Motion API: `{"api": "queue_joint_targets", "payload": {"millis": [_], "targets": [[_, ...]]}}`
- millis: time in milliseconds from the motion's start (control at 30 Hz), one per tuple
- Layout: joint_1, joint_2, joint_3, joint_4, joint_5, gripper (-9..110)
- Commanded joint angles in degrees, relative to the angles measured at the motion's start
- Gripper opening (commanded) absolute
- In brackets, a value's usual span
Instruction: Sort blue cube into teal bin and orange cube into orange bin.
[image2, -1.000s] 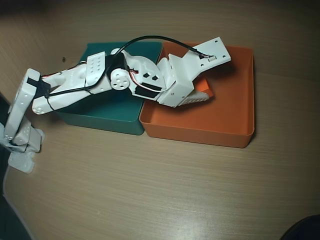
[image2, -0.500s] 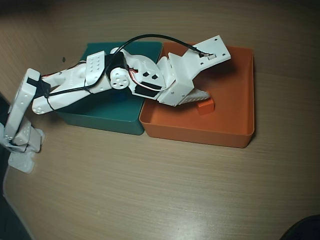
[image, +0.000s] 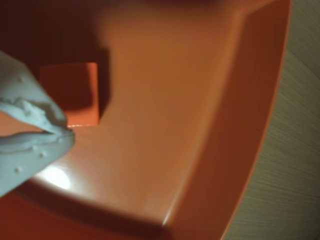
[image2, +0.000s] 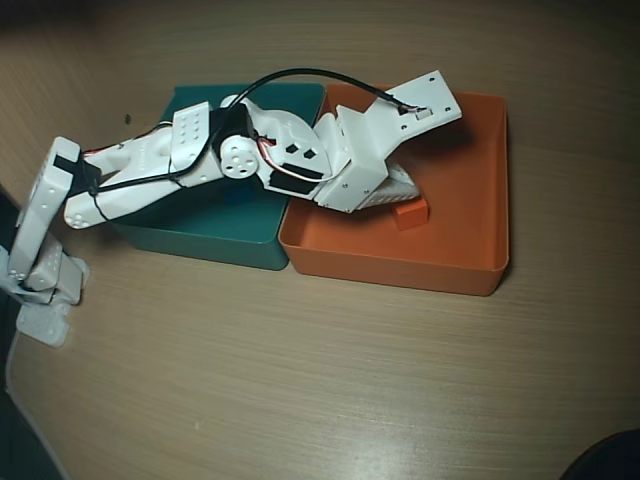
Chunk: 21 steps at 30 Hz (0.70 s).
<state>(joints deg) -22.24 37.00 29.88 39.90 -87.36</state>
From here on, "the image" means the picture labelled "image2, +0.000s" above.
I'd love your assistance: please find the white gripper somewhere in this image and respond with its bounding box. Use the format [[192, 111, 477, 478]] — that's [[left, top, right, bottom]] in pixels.
[[314, 112, 424, 215]]

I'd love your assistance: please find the orange cube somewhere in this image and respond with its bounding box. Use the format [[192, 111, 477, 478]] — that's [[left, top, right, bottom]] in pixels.
[[392, 196, 433, 233]]

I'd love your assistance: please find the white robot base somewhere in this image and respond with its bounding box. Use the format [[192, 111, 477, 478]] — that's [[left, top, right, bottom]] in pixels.
[[16, 298, 71, 350]]

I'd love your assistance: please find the orange plastic box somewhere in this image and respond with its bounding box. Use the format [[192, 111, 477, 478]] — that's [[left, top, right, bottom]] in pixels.
[[277, 83, 511, 299]]

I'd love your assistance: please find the teal plastic box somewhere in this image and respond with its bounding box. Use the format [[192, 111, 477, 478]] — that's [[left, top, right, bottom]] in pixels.
[[107, 82, 326, 272]]

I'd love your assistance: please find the black round object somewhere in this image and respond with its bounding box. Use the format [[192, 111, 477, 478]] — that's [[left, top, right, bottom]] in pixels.
[[564, 428, 640, 480]]

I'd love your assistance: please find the white red servo wire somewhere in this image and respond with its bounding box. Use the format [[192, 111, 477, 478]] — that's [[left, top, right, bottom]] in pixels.
[[252, 130, 335, 182]]

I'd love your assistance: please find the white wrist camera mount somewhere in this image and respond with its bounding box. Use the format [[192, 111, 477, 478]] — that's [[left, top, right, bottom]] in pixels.
[[335, 69, 462, 169]]

